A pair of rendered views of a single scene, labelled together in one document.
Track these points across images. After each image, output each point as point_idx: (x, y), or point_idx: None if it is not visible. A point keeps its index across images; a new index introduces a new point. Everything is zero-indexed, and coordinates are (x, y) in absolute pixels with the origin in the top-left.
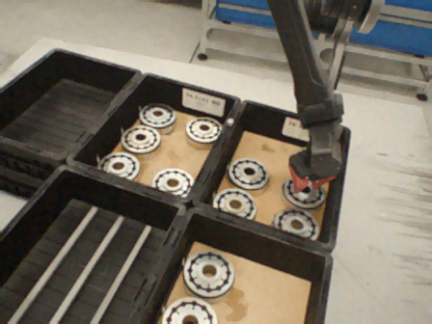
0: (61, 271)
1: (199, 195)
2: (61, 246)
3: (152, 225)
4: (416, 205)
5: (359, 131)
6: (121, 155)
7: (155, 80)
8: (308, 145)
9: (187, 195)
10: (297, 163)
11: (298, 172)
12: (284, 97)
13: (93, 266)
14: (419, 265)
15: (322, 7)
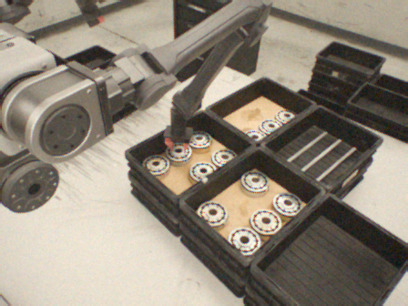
0: (324, 169)
1: (250, 147)
2: (325, 180)
3: None
4: (87, 161)
5: (45, 224)
6: (283, 212)
7: None
8: (185, 125)
9: (257, 148)
10: (189, 134)
11: (192, 131)
12: (64, 295)
13: (309, 163)
14: (127, 139)
15: (53, 190)
